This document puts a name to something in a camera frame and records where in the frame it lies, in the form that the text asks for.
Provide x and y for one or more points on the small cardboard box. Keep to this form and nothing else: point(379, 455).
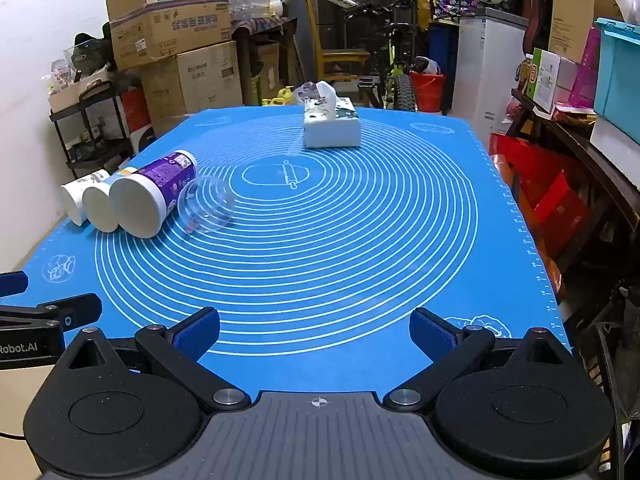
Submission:
point(75, 91)

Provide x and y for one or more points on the red and white box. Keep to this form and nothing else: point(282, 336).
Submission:
point(136, 120)

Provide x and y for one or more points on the clear plastic lid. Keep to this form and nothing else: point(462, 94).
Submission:
point(210, 205)

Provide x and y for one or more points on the large plain cardboard box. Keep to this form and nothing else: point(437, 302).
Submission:
point(200, 82)

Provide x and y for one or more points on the blue silicone baking mat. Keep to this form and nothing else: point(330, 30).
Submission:
point(350, 260)

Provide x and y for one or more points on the table with patterned cloth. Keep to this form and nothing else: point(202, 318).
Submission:
point(260, 25)

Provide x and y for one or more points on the wooden chair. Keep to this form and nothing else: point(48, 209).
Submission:
point(340, 57)

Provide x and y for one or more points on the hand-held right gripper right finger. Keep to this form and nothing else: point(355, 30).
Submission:
point(431, 334)

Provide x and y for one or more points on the small white paper cup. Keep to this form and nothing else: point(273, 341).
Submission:
point(72, 202)
point(97, 205)

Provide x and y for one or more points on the white chest freezer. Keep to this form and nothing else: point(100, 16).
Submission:
point(480, 60)

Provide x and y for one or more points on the dark wooden side table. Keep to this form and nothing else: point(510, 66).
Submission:
point(595, 160)

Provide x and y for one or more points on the pink box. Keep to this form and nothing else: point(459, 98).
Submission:
point(586, 72)

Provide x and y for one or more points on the dark green bag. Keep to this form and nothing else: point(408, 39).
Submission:
point(92, 50)

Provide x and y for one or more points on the clear plastic bags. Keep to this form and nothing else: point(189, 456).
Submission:
point(252, 2)

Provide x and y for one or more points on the black shelf cart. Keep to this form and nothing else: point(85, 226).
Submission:
point(85, 125)

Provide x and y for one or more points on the teal storage bin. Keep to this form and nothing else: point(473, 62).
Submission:
point(617, 75)

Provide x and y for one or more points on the yellow plastic jug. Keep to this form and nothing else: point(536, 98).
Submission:
point(280, 97)

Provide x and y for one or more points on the red bucket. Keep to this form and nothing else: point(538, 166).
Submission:
point(429, 92)

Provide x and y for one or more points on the red gift boxes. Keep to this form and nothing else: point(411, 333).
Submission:
point(545, 195)

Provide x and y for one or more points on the tall cardboard box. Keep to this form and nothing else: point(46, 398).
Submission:
point(575, 10)

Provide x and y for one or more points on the white tissue box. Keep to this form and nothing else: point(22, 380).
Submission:
point(332, 130)

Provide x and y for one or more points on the green and white box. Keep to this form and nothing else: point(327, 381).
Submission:
point(547, 80)

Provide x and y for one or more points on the black bicycle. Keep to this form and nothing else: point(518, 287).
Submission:
point(395, 65)

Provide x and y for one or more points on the purple paper cup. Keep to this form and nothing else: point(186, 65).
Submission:
point(167, 175)

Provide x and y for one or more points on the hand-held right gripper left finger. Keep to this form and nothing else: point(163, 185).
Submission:
point(197, 334)

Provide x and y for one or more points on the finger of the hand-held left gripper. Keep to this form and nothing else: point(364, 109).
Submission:
point(75, 308)
point(11, 284)

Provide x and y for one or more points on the open printed cardboard box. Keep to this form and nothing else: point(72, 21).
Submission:
point(165, 35)

